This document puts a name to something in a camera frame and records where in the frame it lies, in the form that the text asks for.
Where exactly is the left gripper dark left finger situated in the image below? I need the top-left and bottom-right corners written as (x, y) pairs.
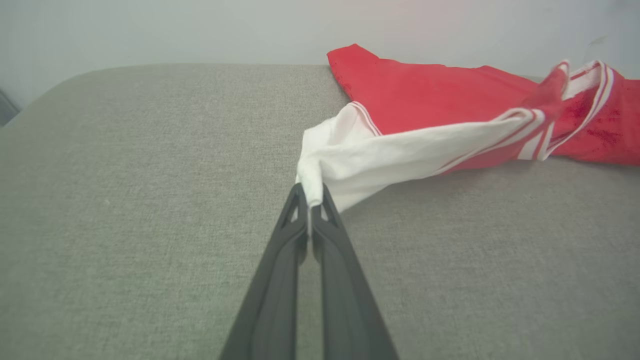
top-left (219, 182), bottom-right (309, 360)

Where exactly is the red and white jersey shirt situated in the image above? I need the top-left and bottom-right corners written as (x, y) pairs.
top-left (295, 43), bottom-right (640, 213)

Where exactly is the grey fabric sofa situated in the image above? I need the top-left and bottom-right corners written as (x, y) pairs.
top-left (0, 62), bottom-right (640, 360)

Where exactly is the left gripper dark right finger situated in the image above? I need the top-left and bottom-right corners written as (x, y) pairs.
top-left (310, 183), bottom-right (399, 360)

